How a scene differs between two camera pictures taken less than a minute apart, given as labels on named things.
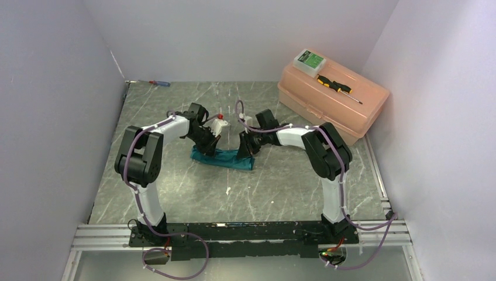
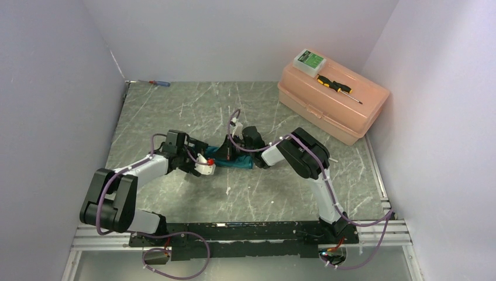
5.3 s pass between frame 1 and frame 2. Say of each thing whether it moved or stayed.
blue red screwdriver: stayed
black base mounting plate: stayed
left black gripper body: moved
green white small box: stayed
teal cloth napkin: stayed
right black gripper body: moved
